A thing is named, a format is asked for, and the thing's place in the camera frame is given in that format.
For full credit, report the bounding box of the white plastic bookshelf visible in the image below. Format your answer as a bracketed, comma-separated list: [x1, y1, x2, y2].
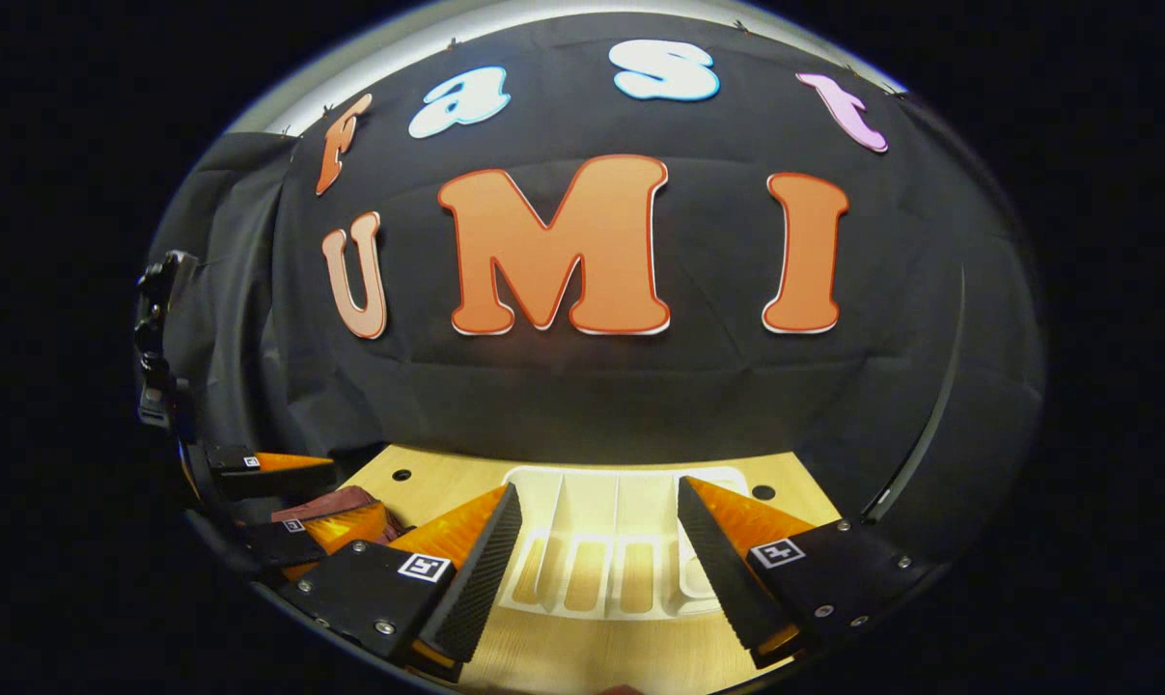
[496, 464, 753, 620]

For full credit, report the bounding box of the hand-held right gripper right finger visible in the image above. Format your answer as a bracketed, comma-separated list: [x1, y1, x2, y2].
[676, 474, 936, 670]

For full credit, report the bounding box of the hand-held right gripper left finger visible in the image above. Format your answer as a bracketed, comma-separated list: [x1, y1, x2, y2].
[282, 482, 526, 682]

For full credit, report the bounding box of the maroon schoolbag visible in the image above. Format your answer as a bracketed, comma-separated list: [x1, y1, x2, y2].
[270, 485, 415, 542]

